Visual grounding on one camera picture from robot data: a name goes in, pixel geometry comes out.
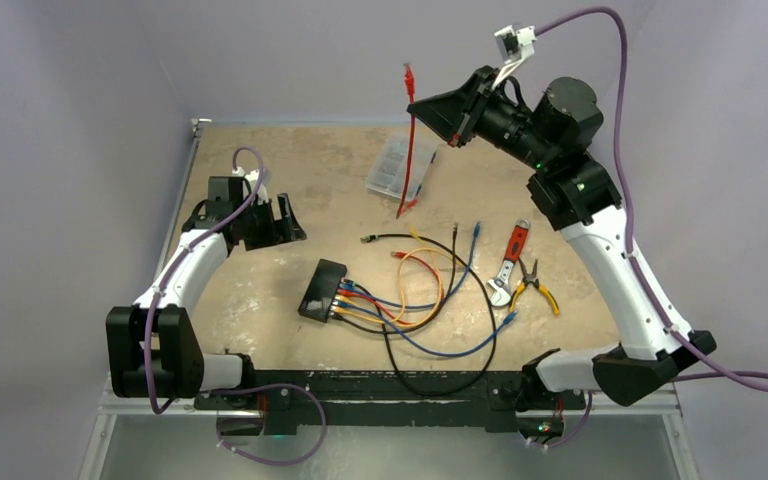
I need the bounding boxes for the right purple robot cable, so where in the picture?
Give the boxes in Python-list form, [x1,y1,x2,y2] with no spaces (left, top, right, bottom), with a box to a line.
[526,6,768,450]

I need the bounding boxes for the yellow handled pliers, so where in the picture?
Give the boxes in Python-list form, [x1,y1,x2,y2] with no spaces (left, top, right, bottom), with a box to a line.
[507,259,561,317]

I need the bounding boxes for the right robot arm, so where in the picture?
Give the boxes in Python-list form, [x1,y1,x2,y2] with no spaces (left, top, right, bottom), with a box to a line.
[408,66,716,407]

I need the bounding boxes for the blue ethernet cable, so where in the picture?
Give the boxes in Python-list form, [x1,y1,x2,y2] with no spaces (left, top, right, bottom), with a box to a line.
[338,221,485,313]
[332,301,519,359]

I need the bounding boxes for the red ethernet cable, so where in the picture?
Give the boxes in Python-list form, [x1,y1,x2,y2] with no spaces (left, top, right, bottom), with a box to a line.
[337,250,445,327]
[395,62,425,220]

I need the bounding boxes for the clear plastic parts box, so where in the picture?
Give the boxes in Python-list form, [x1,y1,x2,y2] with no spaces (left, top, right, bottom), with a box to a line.
[365,132,440,204]

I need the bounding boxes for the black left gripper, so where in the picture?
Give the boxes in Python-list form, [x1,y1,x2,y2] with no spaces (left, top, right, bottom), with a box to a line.
[234,194,304,251]

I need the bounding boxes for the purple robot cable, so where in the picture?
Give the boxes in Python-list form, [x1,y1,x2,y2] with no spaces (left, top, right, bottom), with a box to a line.
[142,146,327,467]
[526,6,768,450]

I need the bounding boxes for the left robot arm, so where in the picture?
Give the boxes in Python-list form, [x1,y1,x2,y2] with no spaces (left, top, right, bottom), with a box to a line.
[105,170,306,409]

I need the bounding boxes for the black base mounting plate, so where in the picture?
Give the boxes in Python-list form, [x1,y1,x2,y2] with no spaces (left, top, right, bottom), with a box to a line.
[194,370,586,435]

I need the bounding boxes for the black network switch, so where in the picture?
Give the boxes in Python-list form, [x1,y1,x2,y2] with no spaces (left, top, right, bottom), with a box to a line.
[297,259,348,323]

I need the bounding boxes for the aluminium frame rail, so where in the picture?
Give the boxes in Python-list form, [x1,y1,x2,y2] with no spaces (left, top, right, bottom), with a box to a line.
[99,379,682,415]

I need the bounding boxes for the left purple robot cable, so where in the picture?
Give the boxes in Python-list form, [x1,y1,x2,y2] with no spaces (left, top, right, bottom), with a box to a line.
[142,146,327,467]

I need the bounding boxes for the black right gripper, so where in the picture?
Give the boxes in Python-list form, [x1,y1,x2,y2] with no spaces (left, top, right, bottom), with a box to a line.
[411,65,558,171]

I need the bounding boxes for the black ethernet cable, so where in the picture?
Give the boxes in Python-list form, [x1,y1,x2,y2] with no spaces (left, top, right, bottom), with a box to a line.
[332,221,499,399]

